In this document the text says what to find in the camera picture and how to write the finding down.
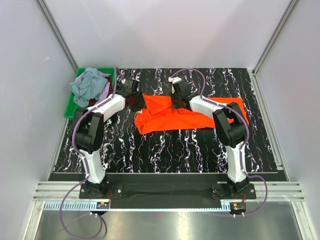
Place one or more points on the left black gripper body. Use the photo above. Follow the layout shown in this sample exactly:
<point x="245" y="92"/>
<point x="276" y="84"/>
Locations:
<point x="138" y="103"/>

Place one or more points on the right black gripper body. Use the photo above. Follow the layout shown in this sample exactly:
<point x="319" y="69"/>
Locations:
<point x="175" y="100"/>

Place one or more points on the orange t shirt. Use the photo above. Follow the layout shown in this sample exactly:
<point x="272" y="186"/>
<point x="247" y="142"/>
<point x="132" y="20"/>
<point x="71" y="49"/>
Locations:
<point x="161" y="116"/>

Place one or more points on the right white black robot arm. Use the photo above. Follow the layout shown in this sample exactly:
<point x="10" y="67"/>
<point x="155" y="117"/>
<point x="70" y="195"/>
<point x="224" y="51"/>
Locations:
<point x="232" y="131"/>

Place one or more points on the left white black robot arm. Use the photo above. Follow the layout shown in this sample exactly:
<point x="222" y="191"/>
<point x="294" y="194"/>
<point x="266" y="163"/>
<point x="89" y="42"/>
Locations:
<point x="88" y="134"/>

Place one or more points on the dark red t shirt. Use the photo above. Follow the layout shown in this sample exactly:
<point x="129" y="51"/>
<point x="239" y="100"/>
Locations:
<point x="108" y="89"/>

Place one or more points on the grey-blue t shirt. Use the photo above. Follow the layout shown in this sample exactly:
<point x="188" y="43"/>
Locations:
<point x="87" y="86"/>

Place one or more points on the lilac t shirt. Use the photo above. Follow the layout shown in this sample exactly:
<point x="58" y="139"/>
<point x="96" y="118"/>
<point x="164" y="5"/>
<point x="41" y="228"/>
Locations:
<point x="102" y="96"/>

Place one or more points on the green plastic tray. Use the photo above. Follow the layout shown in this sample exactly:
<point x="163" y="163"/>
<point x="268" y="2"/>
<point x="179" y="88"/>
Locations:
<point x="88" y="84"/>

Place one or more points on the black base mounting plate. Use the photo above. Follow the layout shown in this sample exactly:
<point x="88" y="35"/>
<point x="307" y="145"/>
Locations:
<point x="212" y="199"/>

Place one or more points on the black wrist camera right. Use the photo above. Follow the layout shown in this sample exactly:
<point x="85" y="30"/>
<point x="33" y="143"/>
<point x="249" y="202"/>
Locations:
<point x="180" y="89"/>

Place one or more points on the left aluminium corner post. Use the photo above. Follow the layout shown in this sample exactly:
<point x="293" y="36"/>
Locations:
<point x="57" y="33"/>

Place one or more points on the aluminium corner post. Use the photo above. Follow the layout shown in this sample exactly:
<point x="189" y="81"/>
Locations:
<point x="275" y="35"/>
<point x="57" y="33"/>

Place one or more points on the white slotted cable duct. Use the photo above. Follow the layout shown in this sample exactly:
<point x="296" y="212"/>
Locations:
<point x="96" y="206"/>

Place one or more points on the right aluminium corner post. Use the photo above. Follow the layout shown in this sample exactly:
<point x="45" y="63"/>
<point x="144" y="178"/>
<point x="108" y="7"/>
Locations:
<point x="275" y="35"/>

